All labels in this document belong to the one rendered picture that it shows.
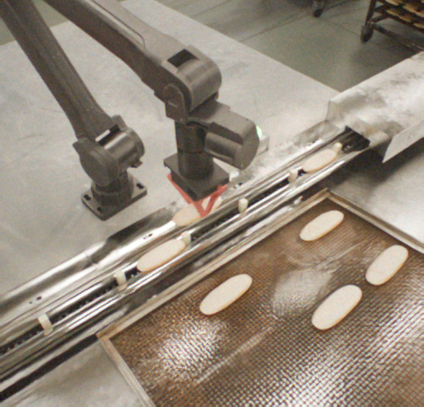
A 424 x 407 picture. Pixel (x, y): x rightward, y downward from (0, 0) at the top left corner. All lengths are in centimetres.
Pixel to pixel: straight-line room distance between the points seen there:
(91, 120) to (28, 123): 42
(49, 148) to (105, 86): 28
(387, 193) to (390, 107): 20
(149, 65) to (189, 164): 16
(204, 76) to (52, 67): 32
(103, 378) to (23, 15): 59
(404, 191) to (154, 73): 65
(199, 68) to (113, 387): 45
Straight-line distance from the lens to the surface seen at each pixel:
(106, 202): 96
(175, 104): 62
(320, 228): 83
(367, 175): 108
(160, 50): 64
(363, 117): 108
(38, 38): 86
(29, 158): 115
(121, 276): 81
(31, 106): 132
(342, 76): 301
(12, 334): 83
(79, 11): 71
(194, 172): 71
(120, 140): 87
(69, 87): 85
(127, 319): 74
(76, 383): 71
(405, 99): 117
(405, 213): 103
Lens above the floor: 153
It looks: 46 degrees down
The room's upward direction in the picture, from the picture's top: straight up
